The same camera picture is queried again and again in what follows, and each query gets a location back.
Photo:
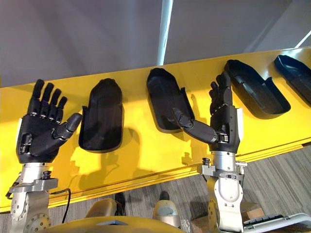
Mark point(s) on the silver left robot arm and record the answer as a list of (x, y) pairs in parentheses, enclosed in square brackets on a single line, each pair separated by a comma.
[(29, 194)]

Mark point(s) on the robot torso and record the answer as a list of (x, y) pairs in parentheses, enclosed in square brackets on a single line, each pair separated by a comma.
[(109, 225)]

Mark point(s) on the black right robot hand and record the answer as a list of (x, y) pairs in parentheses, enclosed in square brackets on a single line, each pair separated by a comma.
[(224, 126)]

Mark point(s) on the black plastic housing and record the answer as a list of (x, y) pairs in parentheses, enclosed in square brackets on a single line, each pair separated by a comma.
[(165, 97), (257, 89), (103, 116), (295, 75)]

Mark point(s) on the yellow metal shelf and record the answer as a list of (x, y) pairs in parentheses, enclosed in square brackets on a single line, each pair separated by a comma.
[(145, 145)]

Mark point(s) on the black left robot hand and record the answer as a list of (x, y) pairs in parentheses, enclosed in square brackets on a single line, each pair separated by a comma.
[(39, 136)]

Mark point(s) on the grey plastic box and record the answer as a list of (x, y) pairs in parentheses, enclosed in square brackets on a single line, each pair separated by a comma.
[(274, 222)]

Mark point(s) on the brown cardboard box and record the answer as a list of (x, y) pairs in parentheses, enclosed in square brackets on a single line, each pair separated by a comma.
[(252, 211)]

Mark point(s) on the silver robot leg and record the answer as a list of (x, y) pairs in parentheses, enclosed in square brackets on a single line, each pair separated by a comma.
[(167, 208), (104, 206)]

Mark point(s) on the white shelf post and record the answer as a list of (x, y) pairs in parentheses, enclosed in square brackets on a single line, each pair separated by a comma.
[(164, 31)]

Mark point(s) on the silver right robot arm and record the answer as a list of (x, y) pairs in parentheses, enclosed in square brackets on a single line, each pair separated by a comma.
[(224, 189)]

